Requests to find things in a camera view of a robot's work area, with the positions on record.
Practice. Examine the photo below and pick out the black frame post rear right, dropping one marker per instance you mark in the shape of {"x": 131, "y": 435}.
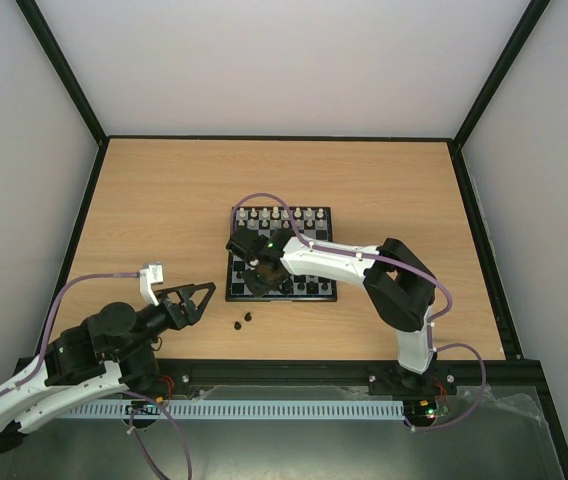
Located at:
{"x": 524, "y": 28}

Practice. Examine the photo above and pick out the black frame post rear left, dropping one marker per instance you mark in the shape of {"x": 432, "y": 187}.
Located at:
{"x": 55, "y": 55}

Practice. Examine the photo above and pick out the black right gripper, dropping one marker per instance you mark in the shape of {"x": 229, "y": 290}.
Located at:
{"x": 255, "y": 279}

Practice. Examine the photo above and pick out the black frame post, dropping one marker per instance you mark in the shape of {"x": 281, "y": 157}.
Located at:
{"x": 524, "y": 28}
{"x": 55, "y": 55}

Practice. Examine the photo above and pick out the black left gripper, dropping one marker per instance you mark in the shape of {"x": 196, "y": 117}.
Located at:
{"x": 192, "y": 315}

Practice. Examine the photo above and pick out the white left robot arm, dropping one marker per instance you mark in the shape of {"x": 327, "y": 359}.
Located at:
{"x": 110, "y": 352}

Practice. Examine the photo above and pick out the black aluminium front rail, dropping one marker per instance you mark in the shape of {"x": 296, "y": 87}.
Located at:
{"x": 381, "y": 378}

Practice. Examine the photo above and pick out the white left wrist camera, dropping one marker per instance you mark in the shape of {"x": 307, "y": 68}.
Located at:
{"x": 150, "y": 275}

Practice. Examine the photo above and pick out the black and silver chessboard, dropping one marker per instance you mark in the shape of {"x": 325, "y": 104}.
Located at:
{"x": 300, "y": 258}

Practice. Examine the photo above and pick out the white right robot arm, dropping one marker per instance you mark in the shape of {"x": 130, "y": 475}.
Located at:
{"x": 400, "y": 288}

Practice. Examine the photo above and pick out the light blue cable duct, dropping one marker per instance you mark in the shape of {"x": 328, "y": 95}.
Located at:
{"x": 121, "y": 409}

